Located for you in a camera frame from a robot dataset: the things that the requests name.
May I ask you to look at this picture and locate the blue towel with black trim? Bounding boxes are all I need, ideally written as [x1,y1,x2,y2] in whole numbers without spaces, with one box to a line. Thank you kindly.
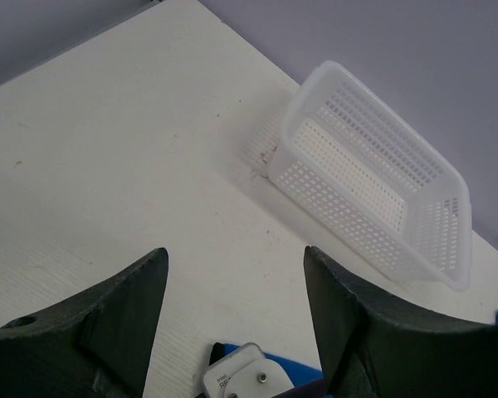
[209,342,327,397]

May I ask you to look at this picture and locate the white plastic mesh basket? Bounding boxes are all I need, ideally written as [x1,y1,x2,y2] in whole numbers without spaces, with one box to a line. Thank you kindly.
[268,61,472,291]

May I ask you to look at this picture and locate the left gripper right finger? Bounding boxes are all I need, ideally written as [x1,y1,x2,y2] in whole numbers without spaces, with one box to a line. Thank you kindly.
[304,246,498,397]

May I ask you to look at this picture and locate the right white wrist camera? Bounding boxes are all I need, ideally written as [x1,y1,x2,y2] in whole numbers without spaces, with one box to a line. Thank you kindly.
[201,342,294,397]

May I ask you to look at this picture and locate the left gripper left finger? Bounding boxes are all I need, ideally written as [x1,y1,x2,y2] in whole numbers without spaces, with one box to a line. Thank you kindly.
[0,248,168,397]

